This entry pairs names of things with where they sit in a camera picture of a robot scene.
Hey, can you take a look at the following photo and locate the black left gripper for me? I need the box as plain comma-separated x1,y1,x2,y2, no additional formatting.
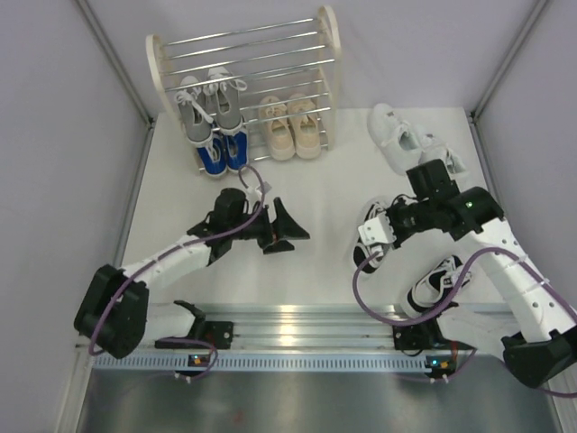
228,197,308,253

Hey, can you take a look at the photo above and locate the black white sneaker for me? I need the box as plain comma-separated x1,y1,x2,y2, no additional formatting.
400,255,463,318
352,196,391,276

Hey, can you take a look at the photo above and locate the blue canvas sneaker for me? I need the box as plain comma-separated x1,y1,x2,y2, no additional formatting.
197,134,226,178
224,128,249,173

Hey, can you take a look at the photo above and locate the beige lace sneaker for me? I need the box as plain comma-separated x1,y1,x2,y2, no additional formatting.
258,96,296,161
288,93,321,160

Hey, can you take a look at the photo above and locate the grey canvas sneaker back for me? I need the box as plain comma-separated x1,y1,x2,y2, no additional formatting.
174,75,214,147

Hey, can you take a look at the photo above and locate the grey canvas sneaker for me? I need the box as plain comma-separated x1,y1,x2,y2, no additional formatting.
174,75,214,147
204,66,247,135

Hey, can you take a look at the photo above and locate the grey canvas sneaker front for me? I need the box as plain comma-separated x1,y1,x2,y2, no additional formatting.
204,66,247,135

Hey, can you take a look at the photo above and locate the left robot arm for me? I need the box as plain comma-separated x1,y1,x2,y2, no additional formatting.
74,188,310,359

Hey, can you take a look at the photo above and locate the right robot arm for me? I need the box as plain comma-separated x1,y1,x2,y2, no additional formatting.
385,160,576,388

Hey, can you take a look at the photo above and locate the cream and chrome shoe rack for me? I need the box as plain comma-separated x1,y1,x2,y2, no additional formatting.
144,5,343,175

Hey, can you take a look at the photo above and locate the white sneaker right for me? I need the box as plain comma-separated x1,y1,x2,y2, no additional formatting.
420,134,469,178

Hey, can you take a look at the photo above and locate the white sneaker left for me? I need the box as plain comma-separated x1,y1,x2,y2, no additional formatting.
367,103,423,176

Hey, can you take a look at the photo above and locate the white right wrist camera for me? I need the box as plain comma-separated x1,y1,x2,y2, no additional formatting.
358,212,397,246

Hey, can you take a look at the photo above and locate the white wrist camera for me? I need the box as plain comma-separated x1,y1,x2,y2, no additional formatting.
358,212,397,246
248,181,271,201

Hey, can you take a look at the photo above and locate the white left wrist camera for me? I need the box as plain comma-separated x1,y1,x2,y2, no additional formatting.
248,181,271,201

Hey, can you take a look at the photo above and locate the aluminium mounting rail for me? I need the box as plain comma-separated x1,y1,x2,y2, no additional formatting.
74,302,564,353

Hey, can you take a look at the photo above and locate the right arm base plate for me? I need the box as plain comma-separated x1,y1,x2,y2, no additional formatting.
392,320,472,356

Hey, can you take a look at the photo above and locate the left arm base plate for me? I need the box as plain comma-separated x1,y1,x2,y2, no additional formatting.
154,320,234,349

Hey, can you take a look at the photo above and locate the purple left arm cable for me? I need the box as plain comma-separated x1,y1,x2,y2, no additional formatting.
87,164,274,384

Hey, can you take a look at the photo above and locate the perforated cable duct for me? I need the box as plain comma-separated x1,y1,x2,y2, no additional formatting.
93,352,453,373

